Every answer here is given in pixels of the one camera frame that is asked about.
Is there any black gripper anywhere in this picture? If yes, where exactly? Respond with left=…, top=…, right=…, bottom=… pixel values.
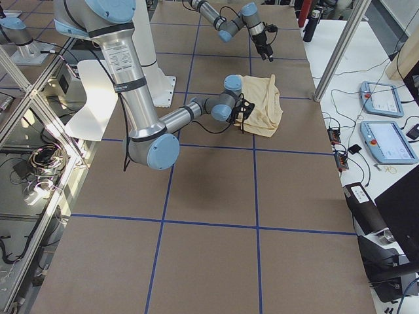
left=251, top=31, right=274, bottom=62

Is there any beige long-sleeve printed shirt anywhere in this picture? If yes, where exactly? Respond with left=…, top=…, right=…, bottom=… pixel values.
left=238, top=74, right=283, bottom=138

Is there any black water bottle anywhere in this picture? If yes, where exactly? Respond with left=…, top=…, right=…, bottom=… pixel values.
left=302, top=9, right=321, bottom=43

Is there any upper blue teach pendant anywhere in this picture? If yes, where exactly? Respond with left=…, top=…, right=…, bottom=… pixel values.
left=359, top=81, right=404, bottom=118

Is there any blue teach pendant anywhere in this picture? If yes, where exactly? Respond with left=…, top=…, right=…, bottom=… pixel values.
left=359, top=81, right=404, bottom=118
left=360, top=121, right=418, bottom=165

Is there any lower blue teach pendant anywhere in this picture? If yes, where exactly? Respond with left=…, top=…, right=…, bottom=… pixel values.
left=360, top=121, right=418, bottom=165

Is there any white chair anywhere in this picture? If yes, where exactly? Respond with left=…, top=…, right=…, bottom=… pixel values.
left=65, top=60, right=118, bottom=141

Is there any black cylinder with label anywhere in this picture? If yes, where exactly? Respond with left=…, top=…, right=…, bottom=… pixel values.
left=343, top=183, right=387, bottom=234

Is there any black monitor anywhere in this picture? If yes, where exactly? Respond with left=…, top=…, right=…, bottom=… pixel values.
left=374, top=167, right=418, bottom=261

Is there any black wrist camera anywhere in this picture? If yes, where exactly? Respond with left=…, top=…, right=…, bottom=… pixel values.
left=264, top=23, right=278, bottom=33
left=231, top=99, right=255, bottom=123

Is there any aluminium frame post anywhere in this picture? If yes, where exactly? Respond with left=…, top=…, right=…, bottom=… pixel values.
left=313, top=0, right=371, bottom=102

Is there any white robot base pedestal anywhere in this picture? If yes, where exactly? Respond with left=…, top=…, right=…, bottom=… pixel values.
left=132, top=0, right=176, bottom=108

